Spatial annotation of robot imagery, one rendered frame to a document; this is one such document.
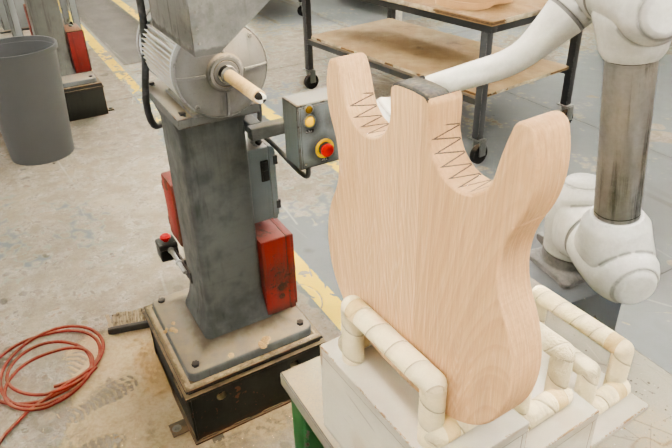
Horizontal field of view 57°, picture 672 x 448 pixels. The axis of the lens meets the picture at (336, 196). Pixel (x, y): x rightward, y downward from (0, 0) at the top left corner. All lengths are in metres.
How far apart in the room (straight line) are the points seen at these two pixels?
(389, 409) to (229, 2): 0.82
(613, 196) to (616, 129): 0.16
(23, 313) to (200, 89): 1.73
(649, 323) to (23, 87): 3.57
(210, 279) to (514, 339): 1.52
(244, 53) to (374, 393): 1.01
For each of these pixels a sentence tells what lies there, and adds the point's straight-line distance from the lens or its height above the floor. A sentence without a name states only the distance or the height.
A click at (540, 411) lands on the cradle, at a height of 1.05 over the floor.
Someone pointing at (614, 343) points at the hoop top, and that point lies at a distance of 1.10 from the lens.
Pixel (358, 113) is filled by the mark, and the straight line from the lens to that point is 0.76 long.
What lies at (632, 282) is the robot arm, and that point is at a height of 0.88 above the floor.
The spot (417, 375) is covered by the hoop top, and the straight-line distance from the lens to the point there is 0.76.
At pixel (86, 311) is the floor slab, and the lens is 2.97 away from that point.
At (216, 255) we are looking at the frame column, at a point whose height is 0.61.
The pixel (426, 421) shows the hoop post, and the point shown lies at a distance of 0.79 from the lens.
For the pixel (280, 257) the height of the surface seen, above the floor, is 0.54.
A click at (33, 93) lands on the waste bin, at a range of 4.25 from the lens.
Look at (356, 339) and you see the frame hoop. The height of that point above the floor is 1.15.
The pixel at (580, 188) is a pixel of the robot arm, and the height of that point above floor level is 0.97.
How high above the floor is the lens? 1.74
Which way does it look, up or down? 29 degrees down
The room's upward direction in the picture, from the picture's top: 2 degrees counter-clockwise
